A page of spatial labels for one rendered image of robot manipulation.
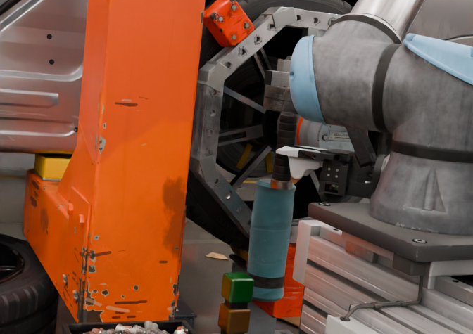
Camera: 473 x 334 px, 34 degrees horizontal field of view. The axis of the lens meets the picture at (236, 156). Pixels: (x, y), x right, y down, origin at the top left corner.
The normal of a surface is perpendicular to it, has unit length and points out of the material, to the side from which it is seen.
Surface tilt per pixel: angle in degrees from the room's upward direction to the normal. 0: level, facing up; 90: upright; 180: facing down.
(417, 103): 96
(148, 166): 90
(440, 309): 90
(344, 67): 68
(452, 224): 90
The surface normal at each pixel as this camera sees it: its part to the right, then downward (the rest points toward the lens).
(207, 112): 0.40, 0.16
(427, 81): -0.55, 0.03
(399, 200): -0.66, -0.29
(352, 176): -0.36, 0.08
